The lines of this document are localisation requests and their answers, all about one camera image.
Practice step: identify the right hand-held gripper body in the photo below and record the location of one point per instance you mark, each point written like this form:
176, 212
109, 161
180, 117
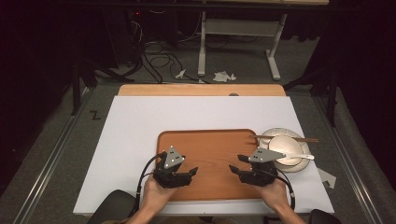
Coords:
261, 175

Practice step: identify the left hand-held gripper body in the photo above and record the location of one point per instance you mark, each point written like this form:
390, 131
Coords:
169, 179

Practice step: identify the person's left hand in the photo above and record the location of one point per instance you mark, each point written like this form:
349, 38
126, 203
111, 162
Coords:
155, 194

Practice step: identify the person's right hand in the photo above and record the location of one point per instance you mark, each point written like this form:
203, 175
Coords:
274, 194

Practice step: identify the wooden tray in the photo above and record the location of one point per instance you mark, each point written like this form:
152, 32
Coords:
211, 149

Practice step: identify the white bowl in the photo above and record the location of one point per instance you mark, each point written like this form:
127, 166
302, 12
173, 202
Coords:
285, 146

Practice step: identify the white plate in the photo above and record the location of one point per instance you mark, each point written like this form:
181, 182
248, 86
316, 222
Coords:
299, 166

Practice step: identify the white spoon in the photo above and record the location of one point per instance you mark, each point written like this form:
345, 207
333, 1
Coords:
306, 156

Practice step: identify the white table sheet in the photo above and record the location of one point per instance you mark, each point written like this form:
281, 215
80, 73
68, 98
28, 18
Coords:
186, 115

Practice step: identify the brown chopstick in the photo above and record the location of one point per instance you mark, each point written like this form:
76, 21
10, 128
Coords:
308, 139

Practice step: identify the grey paper piece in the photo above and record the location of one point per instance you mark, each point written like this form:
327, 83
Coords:
328, 179

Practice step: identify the large white paper scrap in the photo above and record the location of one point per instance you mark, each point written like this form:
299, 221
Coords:
222, 76

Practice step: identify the small white paper scrap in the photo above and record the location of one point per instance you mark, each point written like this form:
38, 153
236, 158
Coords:
180, 74

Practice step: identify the black metal stand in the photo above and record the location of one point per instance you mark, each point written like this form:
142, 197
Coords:
75, 90
332, 99

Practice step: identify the metal floor rail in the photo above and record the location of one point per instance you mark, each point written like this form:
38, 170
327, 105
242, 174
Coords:
348, 168
46, 174

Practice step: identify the white desk frame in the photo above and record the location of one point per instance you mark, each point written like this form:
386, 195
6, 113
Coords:
239, 26

